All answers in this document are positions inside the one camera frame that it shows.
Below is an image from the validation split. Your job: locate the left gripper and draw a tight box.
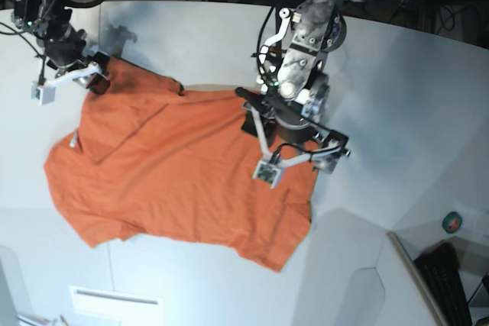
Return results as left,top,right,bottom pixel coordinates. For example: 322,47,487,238
271,104,350,173

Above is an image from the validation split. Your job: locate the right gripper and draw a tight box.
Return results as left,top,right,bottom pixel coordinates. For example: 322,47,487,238
44,30,110,94

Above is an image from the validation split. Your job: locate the orange t-shirt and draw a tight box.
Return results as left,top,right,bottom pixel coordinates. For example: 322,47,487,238
44,58,317,272

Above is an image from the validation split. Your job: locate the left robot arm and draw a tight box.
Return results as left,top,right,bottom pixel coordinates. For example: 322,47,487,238
235,0,364,184

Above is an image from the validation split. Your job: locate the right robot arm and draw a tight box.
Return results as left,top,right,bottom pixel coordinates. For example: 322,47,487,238
10,0,110,105

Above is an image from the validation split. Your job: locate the green tape roll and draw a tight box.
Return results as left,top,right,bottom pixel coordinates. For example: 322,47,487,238
442,211,463,234

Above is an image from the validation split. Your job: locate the black keyboard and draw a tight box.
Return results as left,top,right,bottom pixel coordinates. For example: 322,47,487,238
414,242,472,326

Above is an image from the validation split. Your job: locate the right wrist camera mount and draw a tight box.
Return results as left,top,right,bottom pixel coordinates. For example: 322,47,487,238
31,65,96,105

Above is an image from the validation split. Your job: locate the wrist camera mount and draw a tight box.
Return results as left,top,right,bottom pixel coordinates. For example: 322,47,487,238
242,100,345,189
31,65,96,105

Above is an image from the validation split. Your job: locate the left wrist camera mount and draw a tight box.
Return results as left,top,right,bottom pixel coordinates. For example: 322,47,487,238
242,100,345,189

